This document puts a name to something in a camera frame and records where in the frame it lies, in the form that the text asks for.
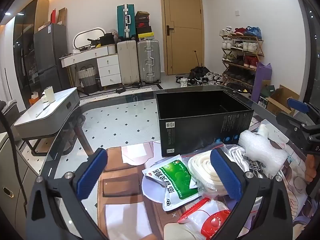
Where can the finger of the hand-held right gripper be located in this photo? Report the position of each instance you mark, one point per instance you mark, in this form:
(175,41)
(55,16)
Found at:
(297,106)
(290,122)

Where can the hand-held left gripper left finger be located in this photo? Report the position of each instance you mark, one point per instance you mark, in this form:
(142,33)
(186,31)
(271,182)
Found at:
(91,175)

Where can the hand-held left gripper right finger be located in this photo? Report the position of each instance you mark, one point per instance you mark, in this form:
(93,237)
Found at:
(226,175)

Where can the bag of white shoelaces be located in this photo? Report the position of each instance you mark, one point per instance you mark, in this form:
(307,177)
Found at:
(246,160)

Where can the white bubble wrap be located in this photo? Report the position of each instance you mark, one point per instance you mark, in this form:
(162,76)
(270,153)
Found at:
(265,152)

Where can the red white zip bag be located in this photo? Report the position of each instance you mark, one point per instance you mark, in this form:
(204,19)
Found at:
(212,220)

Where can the black cardboard box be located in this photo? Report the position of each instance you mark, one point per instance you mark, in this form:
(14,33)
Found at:
(200,130)

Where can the person's right hand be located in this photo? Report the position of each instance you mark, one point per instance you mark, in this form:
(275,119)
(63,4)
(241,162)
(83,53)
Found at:
(310,167)

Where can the open cardboard box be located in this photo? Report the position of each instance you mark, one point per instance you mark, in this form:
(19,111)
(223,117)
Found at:
(282,102)

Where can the printed desk mat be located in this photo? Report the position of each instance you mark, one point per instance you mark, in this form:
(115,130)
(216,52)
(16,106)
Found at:
(120,180)

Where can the dark green box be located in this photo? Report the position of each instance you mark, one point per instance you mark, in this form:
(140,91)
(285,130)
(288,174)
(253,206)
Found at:
(265,95)

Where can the purple yoga mat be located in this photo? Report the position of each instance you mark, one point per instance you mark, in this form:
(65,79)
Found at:
(260,80)

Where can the white paper sheet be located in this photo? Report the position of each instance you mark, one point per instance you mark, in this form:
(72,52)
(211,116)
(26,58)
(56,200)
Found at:
(135,155)

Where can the green white packet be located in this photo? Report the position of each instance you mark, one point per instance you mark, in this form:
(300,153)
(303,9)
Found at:
(175,180)

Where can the grey coffee table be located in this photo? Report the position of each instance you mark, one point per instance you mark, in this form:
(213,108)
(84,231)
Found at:
(47,120)

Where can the white cup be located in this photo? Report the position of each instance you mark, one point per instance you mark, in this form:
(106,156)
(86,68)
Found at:
(50,95)

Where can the orange packet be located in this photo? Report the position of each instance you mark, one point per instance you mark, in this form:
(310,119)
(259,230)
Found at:
(34,103)

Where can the woven basket bag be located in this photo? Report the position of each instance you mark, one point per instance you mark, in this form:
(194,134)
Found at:
(87,80)

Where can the black white patterned rug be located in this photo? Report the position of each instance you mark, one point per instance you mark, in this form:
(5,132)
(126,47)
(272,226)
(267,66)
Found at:
(140,88)

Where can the scattered shoes pile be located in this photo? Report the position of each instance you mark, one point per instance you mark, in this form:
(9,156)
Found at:
(200,77)

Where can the grey armchair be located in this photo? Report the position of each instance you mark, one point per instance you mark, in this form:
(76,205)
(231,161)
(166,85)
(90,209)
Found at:
(8,112)

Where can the black umbrella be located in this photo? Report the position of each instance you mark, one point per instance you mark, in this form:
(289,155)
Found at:
(198,67)

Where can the white vanity desk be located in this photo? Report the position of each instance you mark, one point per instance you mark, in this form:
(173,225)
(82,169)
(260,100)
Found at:
(108,65)

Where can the beige suitcase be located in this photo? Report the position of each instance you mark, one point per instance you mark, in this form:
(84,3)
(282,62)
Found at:
(128,62)

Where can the grey refrigerator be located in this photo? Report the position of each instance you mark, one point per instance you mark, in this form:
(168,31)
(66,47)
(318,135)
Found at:
(50,55)

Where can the silver suitcase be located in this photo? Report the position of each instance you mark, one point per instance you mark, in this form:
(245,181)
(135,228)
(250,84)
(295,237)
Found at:
(148,60)

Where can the black bag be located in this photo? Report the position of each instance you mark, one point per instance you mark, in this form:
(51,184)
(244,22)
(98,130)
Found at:
(107,39)

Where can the dark wardrobe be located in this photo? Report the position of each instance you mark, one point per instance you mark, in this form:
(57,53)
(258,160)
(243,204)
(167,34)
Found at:
(23,55)

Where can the wooden door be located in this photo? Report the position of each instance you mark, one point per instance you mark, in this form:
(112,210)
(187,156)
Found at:
(182,30)

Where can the oval white framed mirror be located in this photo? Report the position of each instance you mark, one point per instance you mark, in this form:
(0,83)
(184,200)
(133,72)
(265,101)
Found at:
(87,36)

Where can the grey plush toy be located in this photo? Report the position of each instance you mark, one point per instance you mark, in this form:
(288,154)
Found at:
(115,36)

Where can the yellow black shoe box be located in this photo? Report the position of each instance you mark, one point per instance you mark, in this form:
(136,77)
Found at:
(145,36)

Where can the plain black shoe box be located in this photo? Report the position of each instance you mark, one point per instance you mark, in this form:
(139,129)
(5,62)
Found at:
(144,30)

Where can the teal suitcase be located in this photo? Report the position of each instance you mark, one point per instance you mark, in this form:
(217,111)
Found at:
(126,20)

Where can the black red shoe box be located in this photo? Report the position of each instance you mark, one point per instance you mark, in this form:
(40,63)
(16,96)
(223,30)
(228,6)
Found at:
(143,24)

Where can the flat cardboard piece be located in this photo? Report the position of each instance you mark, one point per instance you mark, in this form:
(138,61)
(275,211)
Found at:
(62,16)

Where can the red paper bag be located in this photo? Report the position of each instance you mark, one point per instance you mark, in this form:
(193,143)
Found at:
(53,16)

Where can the black shoe box brown lid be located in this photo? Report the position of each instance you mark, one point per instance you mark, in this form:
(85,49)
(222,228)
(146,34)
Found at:
(142,16)

